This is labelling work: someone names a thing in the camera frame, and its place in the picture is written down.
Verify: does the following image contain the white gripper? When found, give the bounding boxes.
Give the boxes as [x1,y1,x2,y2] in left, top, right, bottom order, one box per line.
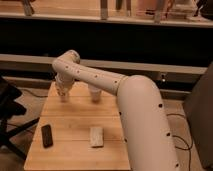
[55,75,74,101]

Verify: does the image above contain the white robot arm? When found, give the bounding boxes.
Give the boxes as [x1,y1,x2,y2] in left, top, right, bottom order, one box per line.
[52,50,180,171]

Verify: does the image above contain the black smartphone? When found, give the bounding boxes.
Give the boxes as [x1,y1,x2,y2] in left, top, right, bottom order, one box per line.
[41,124,53,148]

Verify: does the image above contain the black office chair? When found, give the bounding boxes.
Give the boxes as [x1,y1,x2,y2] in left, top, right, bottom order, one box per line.
[0,76,39,160]

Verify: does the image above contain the beige rectangular sponge block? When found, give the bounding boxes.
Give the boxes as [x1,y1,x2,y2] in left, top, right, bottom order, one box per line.
[90,127,104,148]

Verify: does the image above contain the dark cabinet at right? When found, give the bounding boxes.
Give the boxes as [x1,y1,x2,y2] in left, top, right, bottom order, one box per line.
[183,61,213,171]

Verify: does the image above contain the black floor cable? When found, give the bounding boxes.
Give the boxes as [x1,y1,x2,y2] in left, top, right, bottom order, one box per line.
[165,113,194,171]

